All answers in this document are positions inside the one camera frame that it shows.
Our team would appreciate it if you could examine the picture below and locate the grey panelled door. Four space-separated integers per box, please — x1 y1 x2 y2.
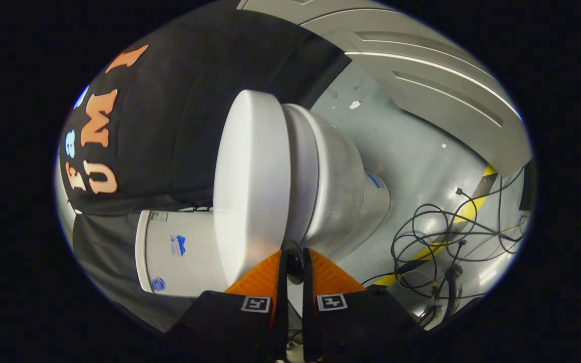
238 0 533 177

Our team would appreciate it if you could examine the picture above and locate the yellow floor tape strip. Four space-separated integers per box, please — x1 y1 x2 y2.
371 164 498 288

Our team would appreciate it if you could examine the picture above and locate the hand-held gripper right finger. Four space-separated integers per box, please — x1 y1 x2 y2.
303 248 425 361

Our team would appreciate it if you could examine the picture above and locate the black backdrop cloth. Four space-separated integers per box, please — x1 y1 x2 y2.
59 0 352 333

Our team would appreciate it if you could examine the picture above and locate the white toilet bowl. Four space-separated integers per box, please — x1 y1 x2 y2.
283 103 392 258

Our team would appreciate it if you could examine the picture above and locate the tangle of black cables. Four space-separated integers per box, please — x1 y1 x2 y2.
361 169 528 328

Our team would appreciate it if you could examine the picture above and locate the white toilet tank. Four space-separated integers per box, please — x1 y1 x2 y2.
135 209 230 298

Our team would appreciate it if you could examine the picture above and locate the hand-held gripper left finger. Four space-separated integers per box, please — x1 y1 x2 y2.
167 250 289 361

